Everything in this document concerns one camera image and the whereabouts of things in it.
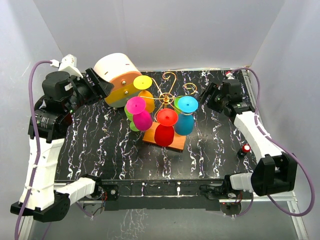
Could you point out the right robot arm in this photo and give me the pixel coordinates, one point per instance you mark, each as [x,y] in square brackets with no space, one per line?
[275,170]

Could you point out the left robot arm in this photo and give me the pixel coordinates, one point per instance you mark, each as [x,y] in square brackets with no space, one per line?
[64,94]

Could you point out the red push button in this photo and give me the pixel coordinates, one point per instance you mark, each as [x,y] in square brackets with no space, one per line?
[243,151]

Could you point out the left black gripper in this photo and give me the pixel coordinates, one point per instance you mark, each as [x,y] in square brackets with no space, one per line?
[96,90]

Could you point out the blue wine glass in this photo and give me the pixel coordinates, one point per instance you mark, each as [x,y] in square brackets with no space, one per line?
[185,122]

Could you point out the light green wine glass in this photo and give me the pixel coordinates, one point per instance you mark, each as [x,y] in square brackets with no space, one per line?
[130,118]

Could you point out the magenta wine glass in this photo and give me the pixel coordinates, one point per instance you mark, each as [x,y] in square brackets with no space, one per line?
[140,116]

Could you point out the gold wire glass rack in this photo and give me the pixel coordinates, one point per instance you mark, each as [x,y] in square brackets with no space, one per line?
[167,101]

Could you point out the round mini drawer cabinet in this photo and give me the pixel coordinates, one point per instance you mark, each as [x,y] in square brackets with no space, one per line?
[118,69]

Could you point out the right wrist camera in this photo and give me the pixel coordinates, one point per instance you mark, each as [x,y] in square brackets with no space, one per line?
[229,76]

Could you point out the red wine glass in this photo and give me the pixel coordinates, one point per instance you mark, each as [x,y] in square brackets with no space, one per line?
[164,133]

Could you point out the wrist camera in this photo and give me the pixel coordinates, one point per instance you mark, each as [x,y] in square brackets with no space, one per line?
[229,76]
[68,64]

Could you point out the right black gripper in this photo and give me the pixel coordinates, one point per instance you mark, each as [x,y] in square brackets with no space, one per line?
[211,90]

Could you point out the black table front bracket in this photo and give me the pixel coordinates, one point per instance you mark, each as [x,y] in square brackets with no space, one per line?
[210,195]

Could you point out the orange wine glass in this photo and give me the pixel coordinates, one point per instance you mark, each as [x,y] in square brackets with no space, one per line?
[142,83]

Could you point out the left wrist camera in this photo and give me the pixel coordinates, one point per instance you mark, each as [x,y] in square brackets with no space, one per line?
[68,64]

